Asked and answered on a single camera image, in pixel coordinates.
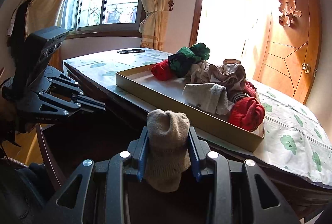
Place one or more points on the black smartphone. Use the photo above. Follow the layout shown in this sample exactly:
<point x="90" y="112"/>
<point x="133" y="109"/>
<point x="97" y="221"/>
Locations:
<point x="131" y="51"/>

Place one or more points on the green and black sock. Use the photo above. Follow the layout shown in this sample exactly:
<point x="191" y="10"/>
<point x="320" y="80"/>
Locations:
<point x="189" y="58"/>

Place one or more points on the hanging laundry outside window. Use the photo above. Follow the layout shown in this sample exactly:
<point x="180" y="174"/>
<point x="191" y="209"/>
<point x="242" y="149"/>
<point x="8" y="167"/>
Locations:
<point x="119" y="15"/>

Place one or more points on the dark wooden table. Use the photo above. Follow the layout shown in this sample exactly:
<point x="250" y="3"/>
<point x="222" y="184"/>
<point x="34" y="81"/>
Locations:
<point x="122" y="107"/>

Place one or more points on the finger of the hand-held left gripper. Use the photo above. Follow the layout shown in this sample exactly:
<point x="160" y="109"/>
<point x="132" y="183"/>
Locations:
<point x="75" y="91"/>
<point x="77" y="109"/>

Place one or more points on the wooden door frame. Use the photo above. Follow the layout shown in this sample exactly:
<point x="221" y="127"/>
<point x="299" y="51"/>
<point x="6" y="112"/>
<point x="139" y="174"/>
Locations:
<point x="197" y="19"/>

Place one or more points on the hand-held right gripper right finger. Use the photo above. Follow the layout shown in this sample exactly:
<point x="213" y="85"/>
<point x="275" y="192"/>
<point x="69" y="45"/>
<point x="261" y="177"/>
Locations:
<point x="194" y="154"/>

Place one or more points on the paper-cut door ornament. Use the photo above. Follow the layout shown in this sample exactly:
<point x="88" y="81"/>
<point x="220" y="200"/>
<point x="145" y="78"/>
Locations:
<point x="289" y="10"/>

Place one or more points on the dark hanging clothes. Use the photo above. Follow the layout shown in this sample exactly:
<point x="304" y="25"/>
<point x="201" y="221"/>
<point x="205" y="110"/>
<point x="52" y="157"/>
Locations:
<point x="20" y="21"/>

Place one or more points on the beige knitted sock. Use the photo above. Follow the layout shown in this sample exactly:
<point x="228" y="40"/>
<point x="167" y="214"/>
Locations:
<point x="166" y="148"/>
<point x="205" y="96"/>

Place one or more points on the shallow cardboard box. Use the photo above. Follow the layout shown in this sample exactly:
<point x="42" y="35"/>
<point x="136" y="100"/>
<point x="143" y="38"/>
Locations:
<point x="160" y="99"/>

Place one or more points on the dark red striped underwear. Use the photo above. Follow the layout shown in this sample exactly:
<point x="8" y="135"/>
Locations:
<point x="249" y="89"/>

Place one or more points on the brass door knob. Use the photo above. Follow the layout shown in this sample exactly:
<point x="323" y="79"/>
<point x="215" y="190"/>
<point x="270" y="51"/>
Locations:
<point x="306" y="67"/>

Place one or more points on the curtain tieback hook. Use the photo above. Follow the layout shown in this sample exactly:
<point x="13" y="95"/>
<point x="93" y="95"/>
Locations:
<point x="171" y="4"/>

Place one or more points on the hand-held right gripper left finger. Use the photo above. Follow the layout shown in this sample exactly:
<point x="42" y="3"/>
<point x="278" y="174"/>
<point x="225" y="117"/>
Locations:
<point x="143" y="154"/>

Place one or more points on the beige underwear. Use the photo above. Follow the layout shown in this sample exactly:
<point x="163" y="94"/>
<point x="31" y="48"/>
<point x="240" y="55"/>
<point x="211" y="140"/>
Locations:
<point x="228" y="76"/>

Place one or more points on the wooden door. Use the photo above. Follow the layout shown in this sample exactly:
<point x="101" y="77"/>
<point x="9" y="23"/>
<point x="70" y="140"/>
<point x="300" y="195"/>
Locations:
<point x="290" y="58"/>

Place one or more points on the person's dark trousers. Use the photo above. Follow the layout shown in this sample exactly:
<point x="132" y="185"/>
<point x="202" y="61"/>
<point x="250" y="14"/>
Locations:
<point x="20" y="195"/>

